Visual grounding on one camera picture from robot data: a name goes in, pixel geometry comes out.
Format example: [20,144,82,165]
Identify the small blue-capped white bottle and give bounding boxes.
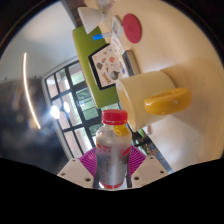
[92,32,113,41]

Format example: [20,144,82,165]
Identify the white bowl with soup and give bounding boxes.
[77,6,107,35]

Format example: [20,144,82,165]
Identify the red-capped clear drink bottle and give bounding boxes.
[95,109,132,190]

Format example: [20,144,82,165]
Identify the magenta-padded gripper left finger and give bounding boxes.
[57,148,101,189]

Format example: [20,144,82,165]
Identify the cream mug with yellow handle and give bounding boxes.
[115,70,193,133]

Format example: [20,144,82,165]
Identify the curved ceiling light strip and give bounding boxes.
[22,52,42,130]

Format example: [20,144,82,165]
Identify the large dark-framed window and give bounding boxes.
[41,59,134,161]

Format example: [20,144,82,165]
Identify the white napkin packet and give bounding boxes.
[96,0,116,12]

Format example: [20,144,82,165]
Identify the flat round red coaster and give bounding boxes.
[121,13,143,44]

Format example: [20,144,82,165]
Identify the hanging pendant lamps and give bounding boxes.
[49,101,72,120]

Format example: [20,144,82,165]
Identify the sticker-covered black tablet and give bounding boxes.
[87,42,126,91]

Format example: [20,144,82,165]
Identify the small white card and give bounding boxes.
[109,15,125,37]

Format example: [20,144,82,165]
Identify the green upholstered bench backrest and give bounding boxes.
[72,25,121,109]

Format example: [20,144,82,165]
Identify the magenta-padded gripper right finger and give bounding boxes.
[125,145,169,188]

